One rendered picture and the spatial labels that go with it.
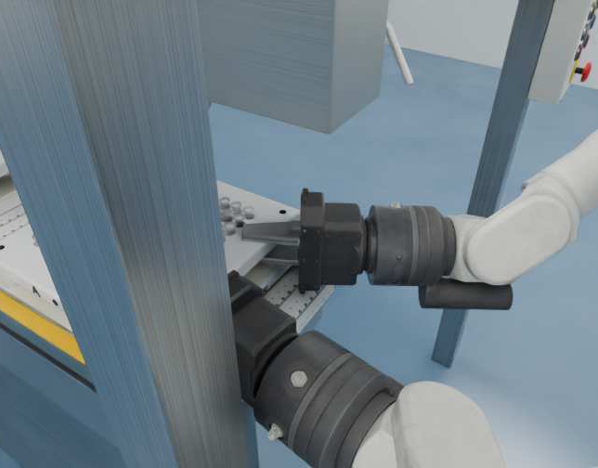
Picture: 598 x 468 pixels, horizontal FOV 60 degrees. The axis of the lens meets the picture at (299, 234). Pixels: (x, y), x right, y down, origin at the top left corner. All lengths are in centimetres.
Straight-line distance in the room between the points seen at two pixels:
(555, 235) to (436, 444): 29
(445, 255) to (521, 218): 8
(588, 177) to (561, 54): 53
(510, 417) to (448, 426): 123
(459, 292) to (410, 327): 115
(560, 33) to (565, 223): 59
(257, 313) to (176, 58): 27
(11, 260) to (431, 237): 43
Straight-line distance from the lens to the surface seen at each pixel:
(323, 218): 51
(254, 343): 41
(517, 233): 55
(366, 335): 167
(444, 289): 58
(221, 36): 50
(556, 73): 112
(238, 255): 53
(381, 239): 53
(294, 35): 45
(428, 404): 37
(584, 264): 218
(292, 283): 61
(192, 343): 27
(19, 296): 62
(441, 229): 54
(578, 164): 61
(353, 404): 38
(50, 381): 65
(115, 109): 18
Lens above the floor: 125
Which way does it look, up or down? 38 degrees down
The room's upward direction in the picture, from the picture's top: straight up
